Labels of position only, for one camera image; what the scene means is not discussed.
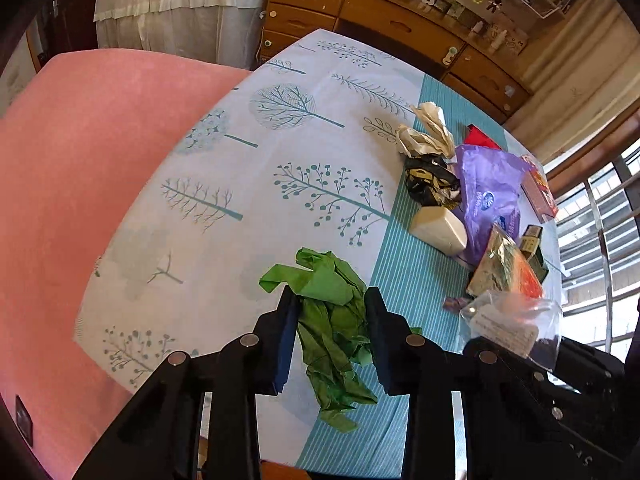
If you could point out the beige rounded box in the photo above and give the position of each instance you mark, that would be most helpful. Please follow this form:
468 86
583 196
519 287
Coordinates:
440 230

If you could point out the white lace curtain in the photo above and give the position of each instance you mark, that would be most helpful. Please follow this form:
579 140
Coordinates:
180 10

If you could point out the purple plastic bag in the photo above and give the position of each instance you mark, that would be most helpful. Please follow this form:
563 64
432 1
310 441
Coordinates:
487 195

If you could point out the green orange snack packet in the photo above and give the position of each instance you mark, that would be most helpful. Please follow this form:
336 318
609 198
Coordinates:
505 267

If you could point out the small dark green box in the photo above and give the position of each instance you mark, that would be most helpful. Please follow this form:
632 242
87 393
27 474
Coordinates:
535 250

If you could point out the clear plastic zip bag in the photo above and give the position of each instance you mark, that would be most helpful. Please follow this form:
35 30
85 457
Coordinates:
505 325

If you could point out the black wrapper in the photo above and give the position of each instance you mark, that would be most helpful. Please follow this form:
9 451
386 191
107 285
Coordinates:
430 180

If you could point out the pink cloth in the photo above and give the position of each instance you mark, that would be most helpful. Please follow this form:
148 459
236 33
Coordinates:
80 185

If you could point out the white crumpled tissue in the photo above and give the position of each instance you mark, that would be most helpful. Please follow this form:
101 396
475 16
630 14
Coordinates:
430 132

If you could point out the wooden dresser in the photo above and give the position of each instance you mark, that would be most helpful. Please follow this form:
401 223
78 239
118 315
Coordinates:
400 25

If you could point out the small black rectangular object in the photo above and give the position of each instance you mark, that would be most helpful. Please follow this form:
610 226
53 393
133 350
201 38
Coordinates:
23 420

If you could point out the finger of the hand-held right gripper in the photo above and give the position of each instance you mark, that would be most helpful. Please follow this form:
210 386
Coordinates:
545 395
592 365

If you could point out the red packet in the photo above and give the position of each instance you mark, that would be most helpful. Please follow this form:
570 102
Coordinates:
481 137

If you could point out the small purple candy wrapper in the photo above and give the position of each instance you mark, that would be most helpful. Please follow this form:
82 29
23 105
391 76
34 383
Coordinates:
456 303

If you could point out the green plastic bag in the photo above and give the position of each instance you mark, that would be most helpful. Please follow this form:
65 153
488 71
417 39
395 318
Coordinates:
330 310

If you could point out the window grille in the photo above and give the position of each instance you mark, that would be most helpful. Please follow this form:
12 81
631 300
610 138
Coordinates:
595 220

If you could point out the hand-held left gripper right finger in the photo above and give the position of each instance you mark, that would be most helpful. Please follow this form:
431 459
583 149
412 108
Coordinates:
376 350

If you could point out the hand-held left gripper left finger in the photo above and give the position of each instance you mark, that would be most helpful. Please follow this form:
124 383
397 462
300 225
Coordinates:
284 350

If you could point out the blue striped fabric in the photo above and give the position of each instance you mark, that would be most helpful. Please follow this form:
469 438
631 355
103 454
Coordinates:
280 200

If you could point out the pink orange carton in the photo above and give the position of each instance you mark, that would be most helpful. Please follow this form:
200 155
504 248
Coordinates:
540 190

